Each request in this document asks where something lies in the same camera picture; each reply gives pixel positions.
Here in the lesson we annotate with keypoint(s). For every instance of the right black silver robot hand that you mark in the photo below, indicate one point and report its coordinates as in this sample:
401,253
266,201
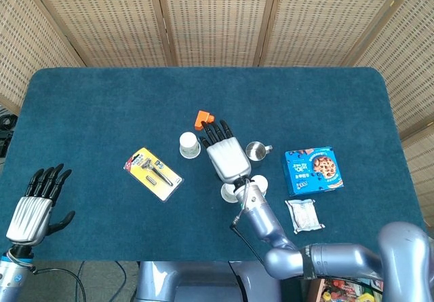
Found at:
227,159

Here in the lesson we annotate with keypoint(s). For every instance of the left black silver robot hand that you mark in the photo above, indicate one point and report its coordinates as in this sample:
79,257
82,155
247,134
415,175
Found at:
28,219

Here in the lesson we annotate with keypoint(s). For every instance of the white paper cup green flower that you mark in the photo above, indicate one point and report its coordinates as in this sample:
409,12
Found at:
228,193
188,144

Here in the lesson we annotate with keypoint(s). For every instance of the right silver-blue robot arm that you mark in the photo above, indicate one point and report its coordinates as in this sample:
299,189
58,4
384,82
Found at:
339,258

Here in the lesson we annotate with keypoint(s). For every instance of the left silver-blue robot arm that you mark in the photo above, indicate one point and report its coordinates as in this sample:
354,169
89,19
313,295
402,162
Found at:
12,278

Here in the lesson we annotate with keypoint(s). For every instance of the white paper cup blue flower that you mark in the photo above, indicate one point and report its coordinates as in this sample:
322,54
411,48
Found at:
261,182

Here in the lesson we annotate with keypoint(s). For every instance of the stainless steel milk pitcher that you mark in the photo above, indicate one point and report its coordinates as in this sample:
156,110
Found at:
256,151

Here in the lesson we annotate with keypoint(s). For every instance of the orange plastic block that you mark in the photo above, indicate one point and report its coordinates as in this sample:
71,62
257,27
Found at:
200,117

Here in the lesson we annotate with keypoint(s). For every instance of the yellow razor blister pack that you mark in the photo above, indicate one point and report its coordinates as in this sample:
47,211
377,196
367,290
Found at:
152,174

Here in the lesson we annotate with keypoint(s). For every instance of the blue cookie box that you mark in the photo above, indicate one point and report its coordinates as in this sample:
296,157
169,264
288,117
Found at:
310,171

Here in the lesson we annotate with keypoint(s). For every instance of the black equipment pile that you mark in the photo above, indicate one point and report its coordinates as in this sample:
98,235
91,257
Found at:
5,132

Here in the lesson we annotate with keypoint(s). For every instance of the white snack packet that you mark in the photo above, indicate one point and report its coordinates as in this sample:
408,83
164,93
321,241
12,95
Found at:
303,216

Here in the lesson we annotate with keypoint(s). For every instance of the silver-blue robot torso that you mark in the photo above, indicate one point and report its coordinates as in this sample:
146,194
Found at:
203,281

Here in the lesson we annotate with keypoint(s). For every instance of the blue table mat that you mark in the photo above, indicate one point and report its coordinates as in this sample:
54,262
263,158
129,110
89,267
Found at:
101,112

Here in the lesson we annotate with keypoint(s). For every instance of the woven bamboo folding screen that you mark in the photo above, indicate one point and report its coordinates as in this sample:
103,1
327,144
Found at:
217,20

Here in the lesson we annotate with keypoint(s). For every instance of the colourful toy clutter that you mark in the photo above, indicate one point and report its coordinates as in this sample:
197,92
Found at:
342,290

